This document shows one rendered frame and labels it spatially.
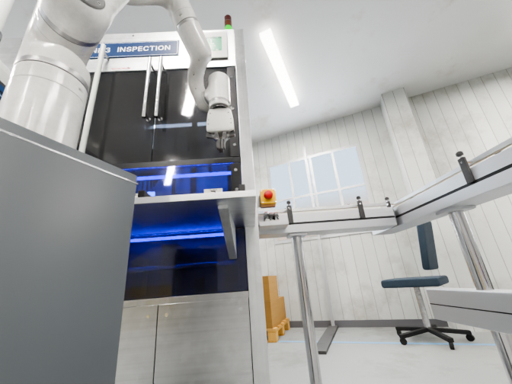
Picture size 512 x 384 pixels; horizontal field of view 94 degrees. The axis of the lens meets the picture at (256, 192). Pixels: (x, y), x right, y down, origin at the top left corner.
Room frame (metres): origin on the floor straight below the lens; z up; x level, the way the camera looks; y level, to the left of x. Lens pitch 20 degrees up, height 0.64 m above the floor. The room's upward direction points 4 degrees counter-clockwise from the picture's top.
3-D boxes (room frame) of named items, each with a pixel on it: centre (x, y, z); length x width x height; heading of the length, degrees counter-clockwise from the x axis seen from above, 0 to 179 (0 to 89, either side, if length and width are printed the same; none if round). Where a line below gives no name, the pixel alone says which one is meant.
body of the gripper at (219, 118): (0.76, 0.11, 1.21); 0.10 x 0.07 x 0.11; 92
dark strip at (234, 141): (1.04, 0.09, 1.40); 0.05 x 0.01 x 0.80; 92
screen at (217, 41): (1.02, 0.21, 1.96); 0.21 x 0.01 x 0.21; 92
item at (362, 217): (1.22, -0.33, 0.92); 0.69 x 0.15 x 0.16; 92
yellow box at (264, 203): (1.07, -0.05, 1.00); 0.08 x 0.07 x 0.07; 2
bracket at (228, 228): (0.86, 0.11, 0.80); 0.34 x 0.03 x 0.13; 2
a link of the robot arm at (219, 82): (0.76, 0.12, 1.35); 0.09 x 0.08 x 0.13; 53
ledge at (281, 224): (1.11, -0.07, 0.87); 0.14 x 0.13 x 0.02; 2
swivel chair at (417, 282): (2.60, -1.54, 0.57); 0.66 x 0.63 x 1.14; 66
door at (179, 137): (1.04, 0.28, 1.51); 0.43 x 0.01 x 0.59; 92
